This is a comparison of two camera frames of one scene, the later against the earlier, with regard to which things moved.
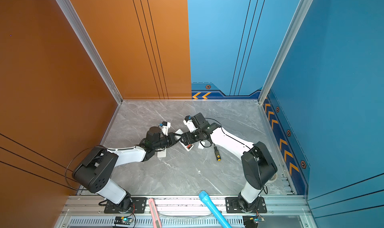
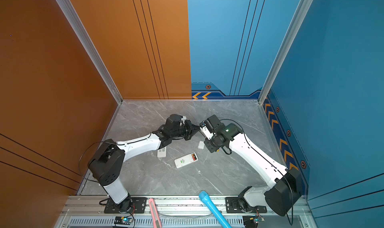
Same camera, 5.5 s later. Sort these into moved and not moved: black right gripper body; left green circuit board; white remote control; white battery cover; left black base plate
Moved: black right gripper body
Not moved: white battery cover; left black base plate; left green circuit board; white remote control
